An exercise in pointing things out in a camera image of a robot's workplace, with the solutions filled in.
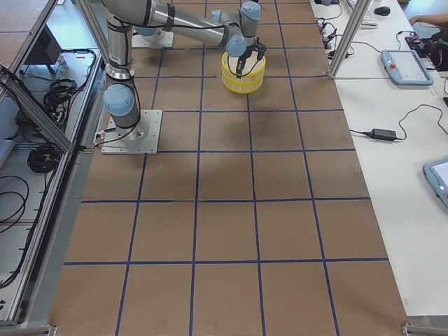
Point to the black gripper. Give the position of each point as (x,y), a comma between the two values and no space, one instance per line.
(240,64)

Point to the yellow steamer top layer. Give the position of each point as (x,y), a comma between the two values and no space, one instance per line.
(253,68)

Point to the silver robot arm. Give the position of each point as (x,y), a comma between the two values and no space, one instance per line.
(234,31)

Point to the person forearm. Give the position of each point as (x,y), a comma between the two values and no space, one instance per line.
(438,20)

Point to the black computer mouse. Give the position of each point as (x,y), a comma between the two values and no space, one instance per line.
(382,11)

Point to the black power adapter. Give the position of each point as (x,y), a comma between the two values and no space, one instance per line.
(381,134)

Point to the blue teach pendant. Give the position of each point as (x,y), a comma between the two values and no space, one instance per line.
(404,67)
(436,175)

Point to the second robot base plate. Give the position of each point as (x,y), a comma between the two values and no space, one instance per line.
(152,38)

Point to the square robot base plate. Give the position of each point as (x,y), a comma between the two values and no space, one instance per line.
(143,139)

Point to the aluminium frame post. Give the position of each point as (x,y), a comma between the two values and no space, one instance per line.
(350,30)

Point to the aluminium frame rail left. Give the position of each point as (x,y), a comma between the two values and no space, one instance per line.
(17,90)

